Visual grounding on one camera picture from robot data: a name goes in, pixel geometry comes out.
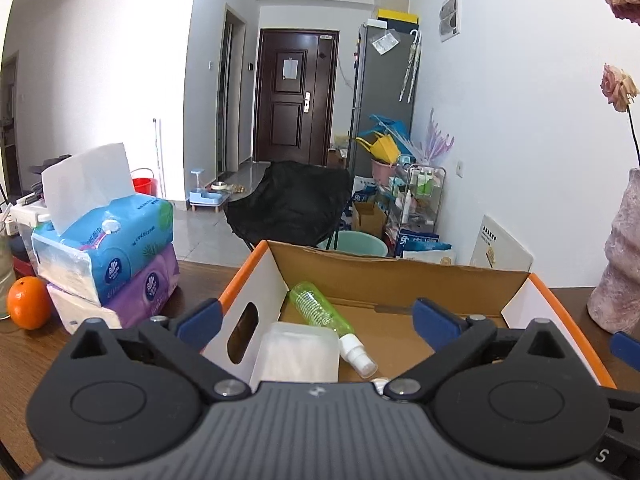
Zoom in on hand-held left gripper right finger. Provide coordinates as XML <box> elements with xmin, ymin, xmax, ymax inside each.
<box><xmin>382</xmin><ymin>297</ymin><xmax>573</xmax><ymax>404</ymax></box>

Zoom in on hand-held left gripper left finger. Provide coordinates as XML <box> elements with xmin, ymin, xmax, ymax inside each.
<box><xmin>70</xmin><ymin>299</ymin><xmax>252</xmax><ymax>404</ymax></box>

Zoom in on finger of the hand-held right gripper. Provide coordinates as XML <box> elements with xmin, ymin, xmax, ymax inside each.
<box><xmin>610</xmin><ymin>331</ymin><xmax>640</xmax><ymax>362</ymax></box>

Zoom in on orange-edged cardboard box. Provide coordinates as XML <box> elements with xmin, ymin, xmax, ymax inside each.
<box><xmin>202</xmin><ymin>240</ymin><xmax>617</xmax><ymax>391</ymax></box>

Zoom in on clear plastic box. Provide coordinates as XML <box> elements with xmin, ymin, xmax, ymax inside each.
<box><xmin>248</xmin><ymin>322</ymin><xmax>341</xmax><ymax>391</ymax></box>

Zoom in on green spray bottle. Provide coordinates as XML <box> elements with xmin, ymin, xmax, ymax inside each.
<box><xmin>289</xmin><ymin>281</ymin><xmax>379</xmax><ymax>379</ymax></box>

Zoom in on purple tissue pack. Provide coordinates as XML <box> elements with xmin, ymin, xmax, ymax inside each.
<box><xmin>46</xmin><ymin>245</ymin><xmax>181</xmax><ymax>335</ymax></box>

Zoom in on pink textured vase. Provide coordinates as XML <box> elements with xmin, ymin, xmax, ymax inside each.
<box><xmin>587</xmin><ymin>167</ymin><xmax>640</xmax><ymax>333</ymax></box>

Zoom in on blue and white package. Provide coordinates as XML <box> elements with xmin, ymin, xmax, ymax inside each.
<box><xmin>397</xmin><ymin>229</ymin><xmax>453</xmax><ymax>262</ymax></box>

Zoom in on white flat board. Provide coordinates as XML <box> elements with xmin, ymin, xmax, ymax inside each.
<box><xmin>470</xmin><ymin>215</ymin><xmax>535</xmax><ymax>273</ymax></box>

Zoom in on teal bucket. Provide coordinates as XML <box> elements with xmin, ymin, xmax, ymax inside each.
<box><xmin>325</xmin><ymin>230</ymin><xmax>388</xmax><ymax>259</ymax></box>

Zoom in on blue tissue pack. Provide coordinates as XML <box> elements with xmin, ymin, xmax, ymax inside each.
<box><xmin>31</xmin><ymin>142</ymin><xmax>174</xmax><ymax>307</ymax></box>

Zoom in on small brown cardboard box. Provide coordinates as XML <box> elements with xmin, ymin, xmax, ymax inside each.
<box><xmin>352</xmin><ymin>201</ymin><xmax>388</xmax><ymax>240</ymax></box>

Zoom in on blue pet feeder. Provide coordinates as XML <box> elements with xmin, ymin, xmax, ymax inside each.
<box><xmin>189</xmin><ymin>169</ymin><xmax>227</xmax><ymax>212</ymax></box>

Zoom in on red bucket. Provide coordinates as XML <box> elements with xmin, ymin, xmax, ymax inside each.
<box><xmin>131</xmin><ymin>167</ymin><xmax>157</xmax><ymax>195</ymax></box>

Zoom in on black folding chair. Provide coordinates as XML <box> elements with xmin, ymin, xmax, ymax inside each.
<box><xmin>223</xmin><ymin>161</ymin><xmax>353</xmax><ymax>252</ymax></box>

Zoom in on blue printed box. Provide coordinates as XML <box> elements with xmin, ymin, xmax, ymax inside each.
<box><xmin>352</xmin><ymin>176</ymin><xmax>381</xmax><ymax>203</ymax></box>

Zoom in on pink bucket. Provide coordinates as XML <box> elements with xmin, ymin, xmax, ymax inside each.
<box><xmin>371</xmin><ymin>157</ymin><xmax>401</xmax><ymax>186</ymax></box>

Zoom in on orange fruit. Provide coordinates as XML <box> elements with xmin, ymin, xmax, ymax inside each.
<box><xmin>6</xmin><ymin>276</ymin><xmax>52</xmax><ymax>331</ymax></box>

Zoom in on pale purple hangers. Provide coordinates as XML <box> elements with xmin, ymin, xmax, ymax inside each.
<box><xmin>407</xmin><ymin>107</ymin><xmax>455</xmax><ymax>161</ymax></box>

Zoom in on yellow plastic hangers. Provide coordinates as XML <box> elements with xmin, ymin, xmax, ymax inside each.
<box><xmin>356</xmin><ymin>132</ymin><xmax>401</xmax><ymax>161</ymax></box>

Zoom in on small red container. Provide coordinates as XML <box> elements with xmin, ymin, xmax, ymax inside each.
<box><xmin>12</xmin><ymin>255</ymin><xmax>39</xmax><ymax>279</ymax></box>

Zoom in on clear container with white lid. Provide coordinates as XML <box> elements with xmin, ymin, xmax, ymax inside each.
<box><xmin>10</xmin><ymin>200</ymin><xmax>54</xmax><ymax>266</ymax></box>

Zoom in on black stand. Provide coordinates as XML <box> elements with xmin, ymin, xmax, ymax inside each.
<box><xmin>27</xmin><ymin>155</ymin><xmax>74</xmax><ymax>201</ymax></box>

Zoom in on grey refrigerator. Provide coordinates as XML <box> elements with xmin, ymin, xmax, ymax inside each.
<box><xmin>348</xmin><ymin>22</ymin><xmax>423</xmax><ymax>179</ymax></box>

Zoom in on grey side door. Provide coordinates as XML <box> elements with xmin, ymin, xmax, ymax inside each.
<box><xmin>216</xmin><ymin>4</ymin><xmax>249</xmax><ymax>173</ymax></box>

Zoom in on dark brown entrance door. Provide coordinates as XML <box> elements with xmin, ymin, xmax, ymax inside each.
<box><xmin>251</xmin><ymin>28</ymin><xmax>341</xmax><ymax>166</ymax></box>

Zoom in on white folded umbrella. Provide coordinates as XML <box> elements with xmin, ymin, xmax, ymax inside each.
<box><xmin>398</xmin><ymin>30</ymin><xmax>422</xmax><ymax>103</ymax></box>

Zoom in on clear plastic bag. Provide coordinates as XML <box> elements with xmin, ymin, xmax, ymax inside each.
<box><xmin>371</xmin><ymin>31</ymin><xmax>401</xmax><ymax>56</ymax></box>

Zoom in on yellow and black box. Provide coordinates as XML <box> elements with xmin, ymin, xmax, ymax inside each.
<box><xmin>376</xmin><ymin>8</ymin><xmax>421</xmax><ymax>27</ymax></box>

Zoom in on metal wire rack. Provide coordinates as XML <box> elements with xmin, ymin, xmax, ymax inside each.
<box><xmin>387</xmin><ymin>165</ymin><xmax>447</xmax><ymax>246</ymax></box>

